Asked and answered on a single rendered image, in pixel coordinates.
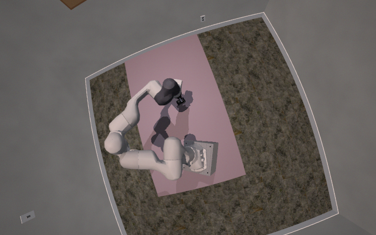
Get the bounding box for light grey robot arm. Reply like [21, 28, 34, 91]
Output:
[104, 78, 207, 181]

